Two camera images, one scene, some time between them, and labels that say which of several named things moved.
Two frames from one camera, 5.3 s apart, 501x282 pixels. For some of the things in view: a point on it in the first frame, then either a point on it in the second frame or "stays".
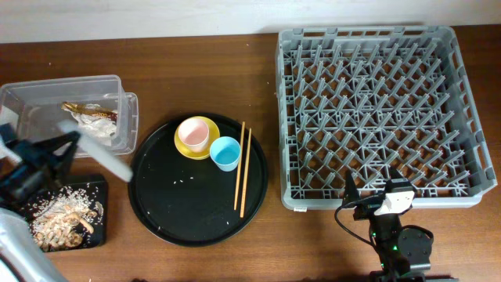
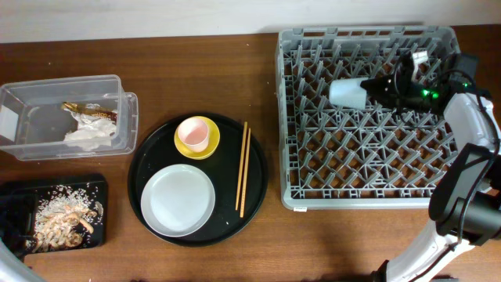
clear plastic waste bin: x=31 y=110 stays
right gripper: x=365 y=209 → x=395 y=88
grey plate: x=103 y=154 → x=178 y=200
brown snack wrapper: x=91 y=110 stays
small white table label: x=302 y=209 stays
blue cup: x=225 y=152 → x=347 y=93
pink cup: x=195 y=133 stays
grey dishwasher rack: x=369 y=99 stays
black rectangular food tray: x=72 y=217 → x=19 y=207
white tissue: x=102 y=129 stays
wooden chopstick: x=246 y=174 stays
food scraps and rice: x=63 y=219 stays
